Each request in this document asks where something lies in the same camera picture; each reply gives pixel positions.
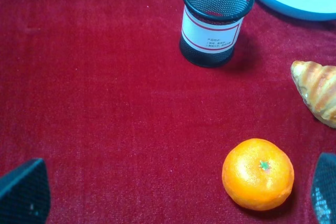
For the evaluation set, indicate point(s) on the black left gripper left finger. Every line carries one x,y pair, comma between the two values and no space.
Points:
25,193

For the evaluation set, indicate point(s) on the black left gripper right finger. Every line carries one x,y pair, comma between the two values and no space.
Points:
323,189

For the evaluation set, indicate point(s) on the orange mandarin fruit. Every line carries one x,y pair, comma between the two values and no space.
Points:
258,175

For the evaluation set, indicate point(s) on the golden croissant bread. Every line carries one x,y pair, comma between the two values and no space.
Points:
316,85

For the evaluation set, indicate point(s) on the red velvet table cloth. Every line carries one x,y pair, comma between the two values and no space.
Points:
132,132

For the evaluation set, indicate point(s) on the black mesh pen holder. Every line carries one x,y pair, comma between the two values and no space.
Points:
210,29

